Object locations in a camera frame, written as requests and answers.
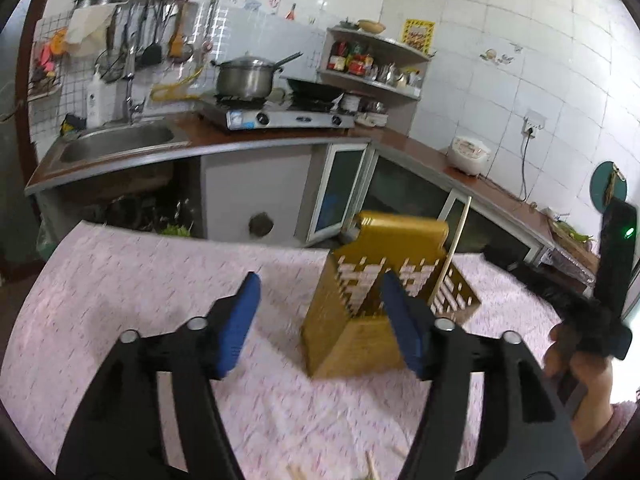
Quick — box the white hanging cloth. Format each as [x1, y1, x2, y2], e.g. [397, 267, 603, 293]
[65, 5, 113, 56]

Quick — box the person's right forearm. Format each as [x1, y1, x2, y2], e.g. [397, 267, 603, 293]
[582, 400, 640, 466]

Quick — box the dark scrubbing cloth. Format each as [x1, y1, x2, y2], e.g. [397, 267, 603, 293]
[60, 114, 88, 136]

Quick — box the green round board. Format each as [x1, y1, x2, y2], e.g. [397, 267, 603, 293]
[590, 161, 629, 208]

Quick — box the wire strainer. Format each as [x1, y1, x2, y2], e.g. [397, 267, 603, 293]
[95, 50, 126, 83]

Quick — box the stack of white dishes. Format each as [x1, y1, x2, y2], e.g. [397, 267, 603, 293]
[340, 92, 391, 128]

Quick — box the steel cooking pot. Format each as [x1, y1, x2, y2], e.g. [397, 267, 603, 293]
[210, 55, 281, 101]

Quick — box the white soap bottle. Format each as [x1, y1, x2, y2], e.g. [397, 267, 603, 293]
[86, 66, 108, 128]

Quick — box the black wok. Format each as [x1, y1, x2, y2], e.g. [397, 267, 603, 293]
[280, 76, 346, 103]

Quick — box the row of condiment jars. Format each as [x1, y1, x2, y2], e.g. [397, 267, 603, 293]
[327, 40, 376, 77]

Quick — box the white wall socket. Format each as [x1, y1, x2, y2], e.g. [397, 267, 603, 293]
[521, 110, 547, 138]

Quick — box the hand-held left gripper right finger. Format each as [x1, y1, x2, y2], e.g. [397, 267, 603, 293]
[380, 270, 588, 480]

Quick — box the steel gas stove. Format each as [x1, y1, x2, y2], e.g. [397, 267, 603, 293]
[200, 92, 357, 133]

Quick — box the brown kitchen counter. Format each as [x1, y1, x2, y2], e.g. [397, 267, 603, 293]
[25, 112, 601, 281]

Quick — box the person's right hand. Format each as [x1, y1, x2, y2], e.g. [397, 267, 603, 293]
[542, 325, 615, 446]

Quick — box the steel sink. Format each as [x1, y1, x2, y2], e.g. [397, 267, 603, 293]
[57, 122, 193, 166]

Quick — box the white rice cooker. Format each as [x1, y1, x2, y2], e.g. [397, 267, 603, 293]
[446, 136, 493, 177]

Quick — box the steel faucet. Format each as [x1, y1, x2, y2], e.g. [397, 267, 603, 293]
[122, 45, 146, 123]

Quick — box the wire wall basket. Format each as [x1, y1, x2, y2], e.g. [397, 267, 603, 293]
[27, 17, 68, 101]

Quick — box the dark wooden door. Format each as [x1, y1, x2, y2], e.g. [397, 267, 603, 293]
[15, 0, 51, 181]

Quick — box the metal wall pipe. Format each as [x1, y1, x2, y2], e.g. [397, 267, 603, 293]
[207, 0, 233, 56]

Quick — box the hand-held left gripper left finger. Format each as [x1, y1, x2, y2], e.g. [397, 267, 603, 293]
[55, 272, 263, 480]

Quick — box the yellow hose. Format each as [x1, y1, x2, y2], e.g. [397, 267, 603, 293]
[150, 67, 203, 103]

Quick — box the steel corner shelf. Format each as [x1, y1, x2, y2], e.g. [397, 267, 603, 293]
[317, 26, 433, 106]

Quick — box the yellow utensil holder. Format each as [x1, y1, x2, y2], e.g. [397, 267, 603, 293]
[300, 211, 483, 380]

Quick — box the pink floral tablecloth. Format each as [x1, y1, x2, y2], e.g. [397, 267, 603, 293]
[0, 220, 566, 480]

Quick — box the black power cable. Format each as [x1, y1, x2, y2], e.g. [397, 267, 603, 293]
[520, 132, 531, 203]

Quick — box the black spatula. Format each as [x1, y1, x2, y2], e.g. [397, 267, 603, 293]
[137, 5, 163, 68]

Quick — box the yellow wall poster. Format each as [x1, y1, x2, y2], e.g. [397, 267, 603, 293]
[401, 18, 437, 56]

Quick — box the glass cabinet door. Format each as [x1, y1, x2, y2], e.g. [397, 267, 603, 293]
[440, 195, 543, 266]
[306, 142, 371, 243]

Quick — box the wooden spatula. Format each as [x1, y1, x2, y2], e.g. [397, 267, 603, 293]
[167, 2, 193, 58]

